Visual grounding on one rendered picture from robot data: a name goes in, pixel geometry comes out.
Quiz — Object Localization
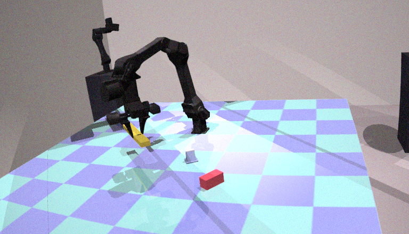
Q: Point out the red rectangular block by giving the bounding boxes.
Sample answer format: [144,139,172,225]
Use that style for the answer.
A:
[199,169,224,190]

